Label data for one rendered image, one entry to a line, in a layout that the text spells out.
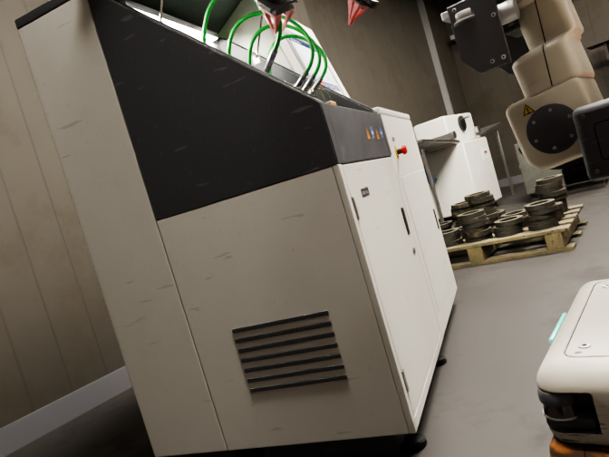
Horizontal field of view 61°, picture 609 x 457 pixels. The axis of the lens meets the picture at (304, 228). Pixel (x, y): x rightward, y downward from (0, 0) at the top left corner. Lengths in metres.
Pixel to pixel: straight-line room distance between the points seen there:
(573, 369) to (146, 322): 1.16
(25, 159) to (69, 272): 0.62
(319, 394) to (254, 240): 0.46
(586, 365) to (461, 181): 4.67
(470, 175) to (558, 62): 4.51
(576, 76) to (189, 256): 1.06
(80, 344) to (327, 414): 1.78
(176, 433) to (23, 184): 1.69
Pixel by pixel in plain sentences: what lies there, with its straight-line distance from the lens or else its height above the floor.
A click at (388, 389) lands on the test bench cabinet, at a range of 1.43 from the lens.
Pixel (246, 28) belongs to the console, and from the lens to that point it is 2.22.
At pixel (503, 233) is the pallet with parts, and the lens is 3.49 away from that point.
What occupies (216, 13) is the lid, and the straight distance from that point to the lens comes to 2.18.
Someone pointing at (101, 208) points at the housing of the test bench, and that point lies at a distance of 1.69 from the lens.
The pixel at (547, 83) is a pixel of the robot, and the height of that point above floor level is 0.82.
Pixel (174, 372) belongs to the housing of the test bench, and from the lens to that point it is 1.69.
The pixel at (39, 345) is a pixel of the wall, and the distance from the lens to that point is 2.92.
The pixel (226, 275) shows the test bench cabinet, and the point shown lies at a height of 0.59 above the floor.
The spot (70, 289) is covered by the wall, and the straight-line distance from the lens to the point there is 3.00.
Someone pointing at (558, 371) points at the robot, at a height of 0.27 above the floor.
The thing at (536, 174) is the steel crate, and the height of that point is 0.28.
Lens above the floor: 0.74
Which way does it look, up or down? 3 degrees down
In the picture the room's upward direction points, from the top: 16 degrees counter-clockwise
